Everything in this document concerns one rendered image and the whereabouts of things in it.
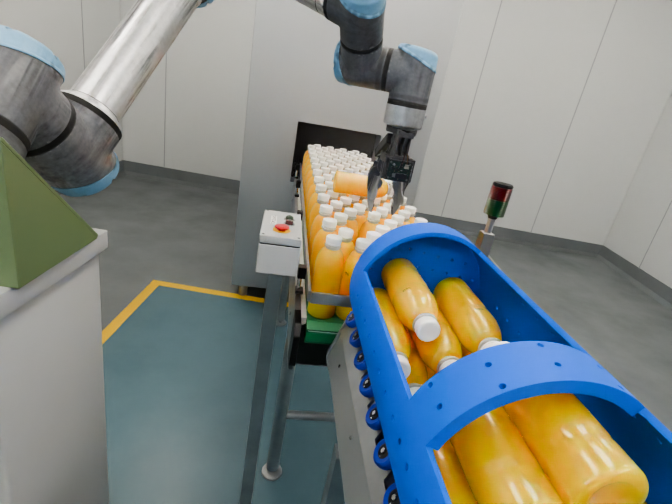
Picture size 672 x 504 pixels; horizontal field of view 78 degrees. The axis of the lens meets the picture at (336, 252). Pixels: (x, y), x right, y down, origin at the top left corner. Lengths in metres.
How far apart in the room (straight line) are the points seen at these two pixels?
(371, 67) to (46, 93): 0.62
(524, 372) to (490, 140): 4.93
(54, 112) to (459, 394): 0.82
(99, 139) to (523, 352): 0.89
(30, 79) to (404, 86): 0.69
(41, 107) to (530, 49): 4.96
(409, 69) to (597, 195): 5.15
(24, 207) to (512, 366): 0.67
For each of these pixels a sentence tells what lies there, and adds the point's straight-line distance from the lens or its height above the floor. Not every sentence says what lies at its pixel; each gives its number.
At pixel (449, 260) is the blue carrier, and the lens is 0.89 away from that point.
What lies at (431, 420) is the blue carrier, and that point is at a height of 1.16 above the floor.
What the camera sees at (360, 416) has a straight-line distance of 0.80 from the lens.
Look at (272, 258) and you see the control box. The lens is 1.01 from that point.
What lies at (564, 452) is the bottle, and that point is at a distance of 0.47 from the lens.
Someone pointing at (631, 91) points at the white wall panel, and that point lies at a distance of 5.92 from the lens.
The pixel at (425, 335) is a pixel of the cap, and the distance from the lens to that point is 0.69.
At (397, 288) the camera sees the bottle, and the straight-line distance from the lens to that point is 0.75.
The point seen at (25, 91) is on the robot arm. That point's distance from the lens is 0.91.
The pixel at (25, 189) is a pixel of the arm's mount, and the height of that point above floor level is 1.24.
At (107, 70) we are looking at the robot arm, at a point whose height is 1.39.
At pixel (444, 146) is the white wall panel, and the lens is 5.20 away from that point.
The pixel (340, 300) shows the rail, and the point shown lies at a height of 0.97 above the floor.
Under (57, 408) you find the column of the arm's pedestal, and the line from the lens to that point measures 1.01.
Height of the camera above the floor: 1.45
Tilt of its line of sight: 22 degrees down
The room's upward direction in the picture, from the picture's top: 11 degrees clockwise
